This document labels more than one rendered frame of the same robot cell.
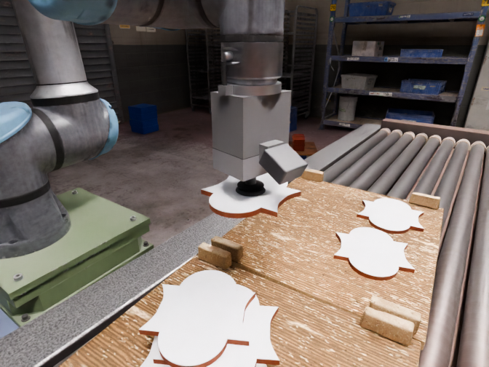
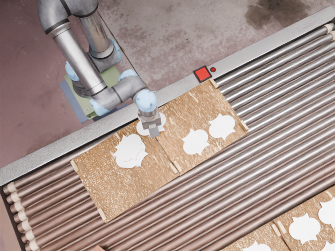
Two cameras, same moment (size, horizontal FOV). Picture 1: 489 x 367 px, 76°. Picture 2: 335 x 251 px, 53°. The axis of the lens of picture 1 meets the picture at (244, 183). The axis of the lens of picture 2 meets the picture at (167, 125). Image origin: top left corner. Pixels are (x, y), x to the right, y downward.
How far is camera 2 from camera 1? 1.29 m
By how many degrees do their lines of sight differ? 51
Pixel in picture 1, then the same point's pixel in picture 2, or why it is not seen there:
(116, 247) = not seen: hidden behind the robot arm
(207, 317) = (129, 150)
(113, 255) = not seen: hidden behind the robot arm
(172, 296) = (124, 140)
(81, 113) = (106, 61)
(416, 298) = (191, 164)
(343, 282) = (176, 150)
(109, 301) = (111, 124)
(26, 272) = (89, 107)
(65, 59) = (100, 46)
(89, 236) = not seen: hidden behind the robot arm
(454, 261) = (222, 156)
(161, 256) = (130, 110)
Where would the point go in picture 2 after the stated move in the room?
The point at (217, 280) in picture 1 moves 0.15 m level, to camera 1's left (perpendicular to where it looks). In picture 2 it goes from (137, 139) to (109, 127)
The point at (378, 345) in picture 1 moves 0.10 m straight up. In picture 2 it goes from (168, 171) to (168, 167)
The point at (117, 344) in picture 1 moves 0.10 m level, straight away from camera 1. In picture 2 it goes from (110, 143) to (109, 124)
